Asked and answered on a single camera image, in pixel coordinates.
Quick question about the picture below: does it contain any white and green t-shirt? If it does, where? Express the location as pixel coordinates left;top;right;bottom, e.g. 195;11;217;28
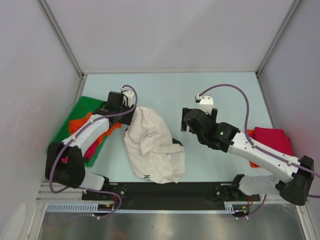
124;106;185;184

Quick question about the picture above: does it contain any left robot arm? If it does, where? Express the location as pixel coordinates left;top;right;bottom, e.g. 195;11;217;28
45;85;138;200

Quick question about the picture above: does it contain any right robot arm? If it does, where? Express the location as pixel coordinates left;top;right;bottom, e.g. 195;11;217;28
181;107;315;206

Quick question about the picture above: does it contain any orange t-shirt in bin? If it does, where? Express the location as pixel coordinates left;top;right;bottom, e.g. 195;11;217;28
68;112;122;146

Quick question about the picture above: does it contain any pink t-shirt in bin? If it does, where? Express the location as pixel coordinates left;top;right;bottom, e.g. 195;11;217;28
57;141;99;166

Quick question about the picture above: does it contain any folded orange t-shirt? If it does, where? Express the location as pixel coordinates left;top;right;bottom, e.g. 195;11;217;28
247;129;260;168

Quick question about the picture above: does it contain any folded pink t-shirt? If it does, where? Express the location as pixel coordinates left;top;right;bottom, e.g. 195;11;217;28
247;127;294;156

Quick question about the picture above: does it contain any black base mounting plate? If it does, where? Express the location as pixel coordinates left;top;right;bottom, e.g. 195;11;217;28
81;181;261;211

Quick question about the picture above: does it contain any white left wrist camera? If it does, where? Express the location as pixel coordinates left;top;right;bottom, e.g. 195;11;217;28
120;85;135;107

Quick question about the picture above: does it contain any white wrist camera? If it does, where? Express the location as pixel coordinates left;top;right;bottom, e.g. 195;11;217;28
194;94;214;115
120;85;135;107

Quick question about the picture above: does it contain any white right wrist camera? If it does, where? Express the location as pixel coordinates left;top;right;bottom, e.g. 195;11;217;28
194;94;214;115

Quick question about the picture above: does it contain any slotted cable duct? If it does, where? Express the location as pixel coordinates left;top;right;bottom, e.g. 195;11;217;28
46;202;245;214

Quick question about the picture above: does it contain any aluminium frame rail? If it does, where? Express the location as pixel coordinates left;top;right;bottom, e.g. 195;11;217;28
36;182;83;203

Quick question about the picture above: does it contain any left aluminium corner post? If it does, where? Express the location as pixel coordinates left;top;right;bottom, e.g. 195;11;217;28
36;0;85;79

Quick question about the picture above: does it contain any aluminium corner post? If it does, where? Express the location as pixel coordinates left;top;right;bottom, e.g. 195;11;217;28
36;0;85;79
255;0;303;76

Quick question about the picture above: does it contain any right aluminium corner post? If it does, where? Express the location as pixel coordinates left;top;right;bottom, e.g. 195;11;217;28
255;0;303;76

